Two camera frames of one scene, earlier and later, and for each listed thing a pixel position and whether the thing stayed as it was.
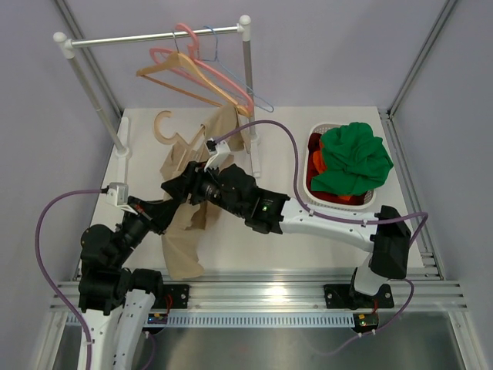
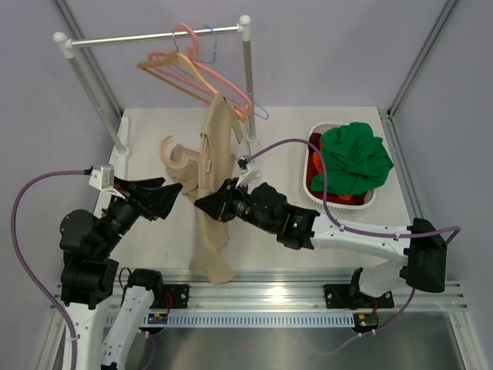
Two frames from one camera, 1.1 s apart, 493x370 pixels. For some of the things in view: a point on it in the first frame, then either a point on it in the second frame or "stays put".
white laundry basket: [369, 198] stays put
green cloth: [356, 160] stays put
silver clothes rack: [66, 47] stays put
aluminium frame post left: [87, 52] stays put
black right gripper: [192, 181] to [223, 200]
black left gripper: [158, 220] to [158, 198]
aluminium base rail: [281, 290] stays put
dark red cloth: [312, 171] stays put
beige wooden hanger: [176, 138] to [178, 165]
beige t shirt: [180, 240] to [201, 173]
